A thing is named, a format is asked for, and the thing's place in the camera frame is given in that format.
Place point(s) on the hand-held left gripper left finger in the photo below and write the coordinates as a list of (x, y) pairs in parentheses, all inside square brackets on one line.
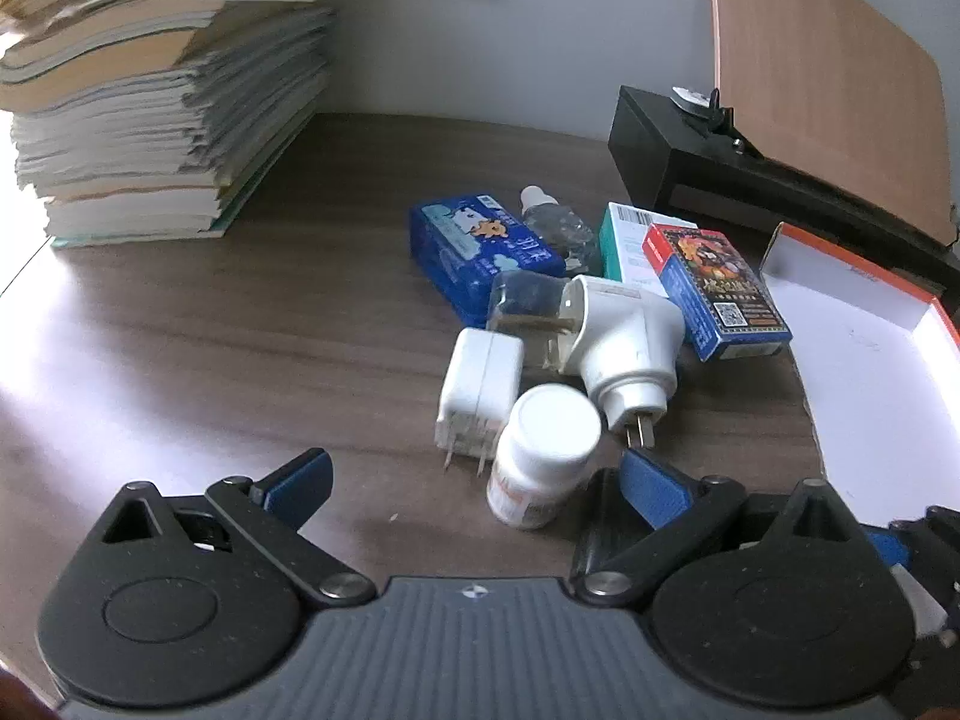
[(300, 484)]

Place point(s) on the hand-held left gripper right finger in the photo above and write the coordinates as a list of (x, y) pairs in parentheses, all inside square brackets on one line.
[(652, 491)]

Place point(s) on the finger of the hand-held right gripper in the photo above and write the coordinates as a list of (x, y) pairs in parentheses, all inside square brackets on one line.
[(883, 546), (937, 660)]

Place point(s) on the white pill bottle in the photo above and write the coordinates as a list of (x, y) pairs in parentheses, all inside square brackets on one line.
[(551, 427)]

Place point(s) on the white plug-in heater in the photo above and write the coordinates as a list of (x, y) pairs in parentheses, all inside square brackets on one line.
[(622, 345)]

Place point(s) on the orange and white cardboard box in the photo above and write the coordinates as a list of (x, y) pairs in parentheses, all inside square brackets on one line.
[(862, 390)]

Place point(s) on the white charger plug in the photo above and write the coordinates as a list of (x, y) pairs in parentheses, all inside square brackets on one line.
[(476, 382)]

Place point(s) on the red and blue card box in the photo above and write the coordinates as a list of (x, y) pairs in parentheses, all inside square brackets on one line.
[(720, 285)]

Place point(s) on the teal and white box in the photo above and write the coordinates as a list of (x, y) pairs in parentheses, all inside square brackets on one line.
[(626, 251)]

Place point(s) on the small clear capped bottle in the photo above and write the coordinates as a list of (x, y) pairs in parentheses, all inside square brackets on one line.
[(555, 229)]

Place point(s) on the blue tissue pack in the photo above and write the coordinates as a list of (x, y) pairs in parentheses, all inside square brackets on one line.
[(465, 247)]

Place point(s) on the black desk riser stand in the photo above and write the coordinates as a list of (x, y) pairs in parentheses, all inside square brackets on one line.
[(645, 157)]

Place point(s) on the stack of books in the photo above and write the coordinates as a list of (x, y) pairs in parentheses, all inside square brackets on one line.
[(112, 127)]

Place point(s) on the light brown wooden board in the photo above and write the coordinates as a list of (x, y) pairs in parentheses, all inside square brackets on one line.
[(825, 75)]

